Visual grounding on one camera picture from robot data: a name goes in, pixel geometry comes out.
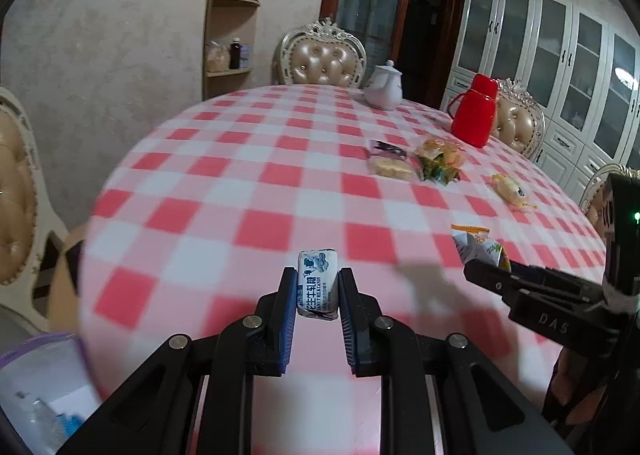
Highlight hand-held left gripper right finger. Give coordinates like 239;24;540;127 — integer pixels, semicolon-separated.
337;267;568;455

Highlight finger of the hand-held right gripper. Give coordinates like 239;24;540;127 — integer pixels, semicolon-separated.
464;260;607;299
507;291;621;353

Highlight pink and black snack packet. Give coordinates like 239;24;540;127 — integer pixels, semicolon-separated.
367;139;408;158

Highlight yellow packet with pale snack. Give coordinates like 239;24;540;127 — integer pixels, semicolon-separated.
490;173;538;210

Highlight white ceramic teapot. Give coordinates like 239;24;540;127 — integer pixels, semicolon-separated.
362;61;404;110

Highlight wooden corner shelf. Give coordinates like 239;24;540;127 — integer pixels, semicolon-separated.
202;0;261;100

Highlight red thermos jug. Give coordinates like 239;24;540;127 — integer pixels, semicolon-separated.
446;74;500;149

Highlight clear bread bun packet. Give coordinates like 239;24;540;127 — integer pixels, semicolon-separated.
416;135;465;168

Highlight beige tufted dining chair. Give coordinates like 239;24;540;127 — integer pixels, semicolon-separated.
277;18;367;88
0;87;88;336
579;163;623;231
492;78;546;160

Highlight small white candy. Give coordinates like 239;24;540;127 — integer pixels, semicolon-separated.
296;249;340;322

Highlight pale yellow cake packet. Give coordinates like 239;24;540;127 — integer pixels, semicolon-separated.
368;155;423;182

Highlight orange and white snack packet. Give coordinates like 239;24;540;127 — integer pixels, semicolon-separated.
450;223;512;272

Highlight person's right hand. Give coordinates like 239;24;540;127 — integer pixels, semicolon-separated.
542;347;608;436

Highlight green snack packet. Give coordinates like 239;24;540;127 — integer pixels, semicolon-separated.
417;155;461;184

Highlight clear bag of food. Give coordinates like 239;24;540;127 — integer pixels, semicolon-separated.
206;41;231;72

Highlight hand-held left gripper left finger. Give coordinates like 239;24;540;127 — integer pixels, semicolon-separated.
57;266;299;455

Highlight white glass-door cabinet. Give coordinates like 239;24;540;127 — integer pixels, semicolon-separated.
440;0;640;216

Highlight dark wooden glass door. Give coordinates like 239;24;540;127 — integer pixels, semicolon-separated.
325;0;468;110

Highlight clear plastic storage bin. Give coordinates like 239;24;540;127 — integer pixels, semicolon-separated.
0;332;103;455

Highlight pink checkered tablecloth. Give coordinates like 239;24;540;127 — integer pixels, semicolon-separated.
80;84;608;455

